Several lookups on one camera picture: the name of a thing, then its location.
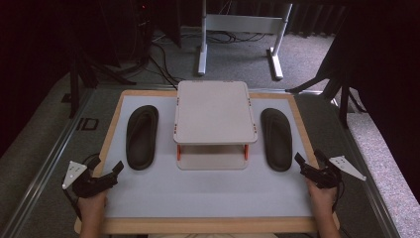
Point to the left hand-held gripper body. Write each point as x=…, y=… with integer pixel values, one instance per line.
x=78, y=172

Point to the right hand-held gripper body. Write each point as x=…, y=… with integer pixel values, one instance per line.
x=325, y=177

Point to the white two-tier shoe rack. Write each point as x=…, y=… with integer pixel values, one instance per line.
x=214, y=112

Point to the person's right hand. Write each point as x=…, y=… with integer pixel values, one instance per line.
x=323, y=198

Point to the person's left hand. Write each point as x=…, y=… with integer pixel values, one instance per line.
x=93, y=205

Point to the black tripod stand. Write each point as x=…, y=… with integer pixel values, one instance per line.
x=75, y=86
x=343, y=99

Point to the black computer tower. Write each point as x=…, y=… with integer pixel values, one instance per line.
x=142, y=29

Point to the metal frame rail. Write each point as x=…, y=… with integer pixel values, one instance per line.
x=373, y=195
x=43, y=172

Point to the white metal desk frame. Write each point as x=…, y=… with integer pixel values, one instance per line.
x=244, y=23

